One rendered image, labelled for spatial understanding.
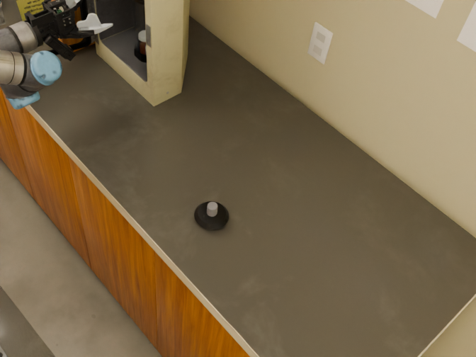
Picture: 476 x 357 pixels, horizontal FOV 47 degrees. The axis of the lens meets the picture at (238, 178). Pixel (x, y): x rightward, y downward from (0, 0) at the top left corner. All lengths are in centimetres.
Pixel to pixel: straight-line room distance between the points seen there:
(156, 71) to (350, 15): 58
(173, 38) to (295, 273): 75
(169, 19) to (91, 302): 130
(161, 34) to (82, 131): 37
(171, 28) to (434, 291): 100
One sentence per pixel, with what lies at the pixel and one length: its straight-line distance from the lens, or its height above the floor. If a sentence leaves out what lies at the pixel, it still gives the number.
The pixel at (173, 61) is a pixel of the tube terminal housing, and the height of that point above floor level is 108.
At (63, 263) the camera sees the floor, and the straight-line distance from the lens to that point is 255.
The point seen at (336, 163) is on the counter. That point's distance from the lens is 169.
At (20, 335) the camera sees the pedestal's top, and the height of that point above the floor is 94.
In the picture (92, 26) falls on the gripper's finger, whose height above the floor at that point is 124.
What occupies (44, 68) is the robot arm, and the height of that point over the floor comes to 130.
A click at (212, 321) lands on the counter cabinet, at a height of 78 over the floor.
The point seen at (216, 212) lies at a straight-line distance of 145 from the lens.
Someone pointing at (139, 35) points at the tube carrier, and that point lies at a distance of 176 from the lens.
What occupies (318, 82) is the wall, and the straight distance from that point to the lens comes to 180.
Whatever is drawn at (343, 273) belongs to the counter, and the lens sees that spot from 147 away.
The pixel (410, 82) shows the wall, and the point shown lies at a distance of 158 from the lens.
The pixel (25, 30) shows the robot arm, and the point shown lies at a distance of 153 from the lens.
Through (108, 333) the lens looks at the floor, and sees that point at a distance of 237.
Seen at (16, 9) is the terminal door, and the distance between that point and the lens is 178.
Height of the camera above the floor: 216
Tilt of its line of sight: 50 degrees down
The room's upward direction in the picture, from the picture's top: 9 degrees clockwise
